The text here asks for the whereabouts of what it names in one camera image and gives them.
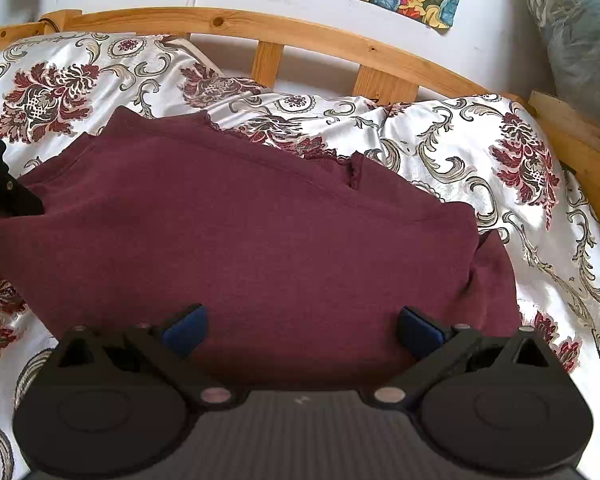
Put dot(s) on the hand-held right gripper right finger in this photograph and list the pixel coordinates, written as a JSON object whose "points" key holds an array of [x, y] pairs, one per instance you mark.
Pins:
{"points": [[420, 334]]}

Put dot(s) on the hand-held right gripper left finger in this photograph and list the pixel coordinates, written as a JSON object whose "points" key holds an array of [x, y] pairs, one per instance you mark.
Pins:
{"points": [[187, 332]]}

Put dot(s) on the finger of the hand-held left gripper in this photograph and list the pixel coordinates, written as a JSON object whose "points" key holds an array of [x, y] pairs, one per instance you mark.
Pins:
{"points": [[25, 199]]}

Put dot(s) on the maroon long-sleeved top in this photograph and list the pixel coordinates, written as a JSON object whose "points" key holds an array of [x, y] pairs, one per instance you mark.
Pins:
{"points": [[255, 235]]}

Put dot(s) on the clear plastic bag of clothes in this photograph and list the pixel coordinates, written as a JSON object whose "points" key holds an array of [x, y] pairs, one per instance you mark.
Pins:
{"points": [[580, 35]]}

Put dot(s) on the white floral bedspread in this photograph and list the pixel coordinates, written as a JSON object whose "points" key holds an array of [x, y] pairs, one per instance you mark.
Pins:
{"points": [[430, 125]]}

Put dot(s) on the wooden bed frame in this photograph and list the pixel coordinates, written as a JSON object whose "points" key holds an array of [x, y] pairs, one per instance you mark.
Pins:
{"points": [[305, 30]]}

